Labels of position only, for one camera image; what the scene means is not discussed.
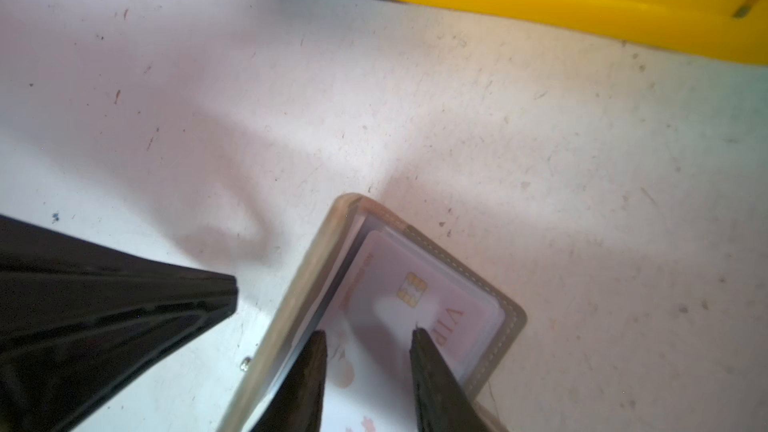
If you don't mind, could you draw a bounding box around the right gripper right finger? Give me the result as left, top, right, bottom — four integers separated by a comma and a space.
410, 328, 489, 432

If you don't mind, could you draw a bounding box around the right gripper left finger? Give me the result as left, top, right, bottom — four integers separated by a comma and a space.
252, 330, 328, 432

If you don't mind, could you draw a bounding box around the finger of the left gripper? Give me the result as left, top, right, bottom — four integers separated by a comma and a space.
1, 217, 238, 431

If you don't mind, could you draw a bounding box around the grey card holder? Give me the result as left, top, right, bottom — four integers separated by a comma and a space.
219, 193, 527, 431

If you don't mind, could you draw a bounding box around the white VIP card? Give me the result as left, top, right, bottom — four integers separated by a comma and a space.
320, 231, 503, 431

